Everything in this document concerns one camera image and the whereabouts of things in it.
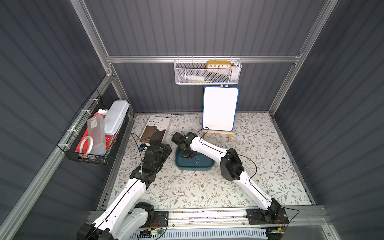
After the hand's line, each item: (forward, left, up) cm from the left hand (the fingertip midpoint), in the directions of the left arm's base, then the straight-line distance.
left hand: (167, 149), depth 81 cm
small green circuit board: (-36, +2, -16) cm, 39 cm away
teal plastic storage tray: (+1, -19, -16) cm, 25 cm away
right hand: (+6, -12, -16) cm, 21 cm away
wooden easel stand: (+18, -39, -10) cm, 44 cm away
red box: (-1, +26, +12) cm, 29 cm away
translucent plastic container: (+1, +31, +16) cm, 35 cm away
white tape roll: (-8, +29, +17) cm, 34 cm away
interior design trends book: (+30, +15, -12) cm, 36 cm away
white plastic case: (+10, +26, +16) cm, 32 cm away
